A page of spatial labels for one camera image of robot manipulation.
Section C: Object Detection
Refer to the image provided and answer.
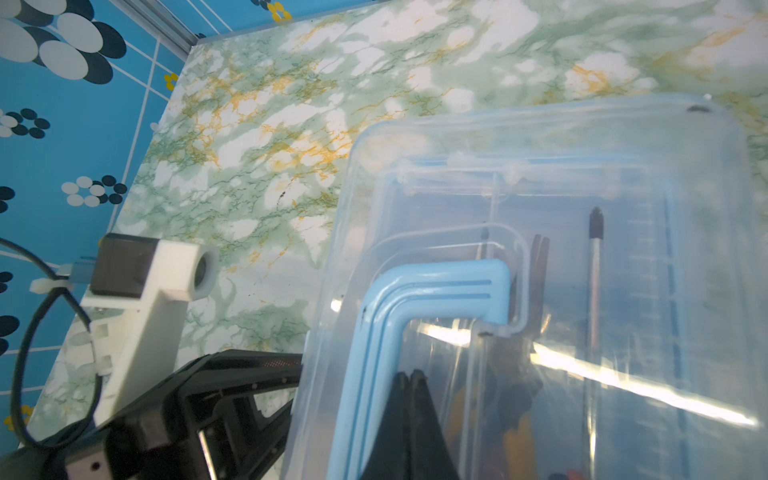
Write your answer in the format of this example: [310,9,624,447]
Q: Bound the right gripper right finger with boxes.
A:
[410,370,459,480]

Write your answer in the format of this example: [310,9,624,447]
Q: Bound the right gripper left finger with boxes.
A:
[360,372,411,480]

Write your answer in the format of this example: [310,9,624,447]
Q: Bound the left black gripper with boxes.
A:
[1,350,302,479]

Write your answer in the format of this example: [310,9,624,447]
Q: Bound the orange black screwdriver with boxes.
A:
[582,207,604,479]

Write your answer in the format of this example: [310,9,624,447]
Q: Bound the yellow-handled pliers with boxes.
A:
[445,234,550,479]

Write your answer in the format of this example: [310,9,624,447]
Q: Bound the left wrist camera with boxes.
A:
[81,233,219,426]

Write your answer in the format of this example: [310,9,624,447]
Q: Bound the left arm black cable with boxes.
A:
[0,236,103,451]

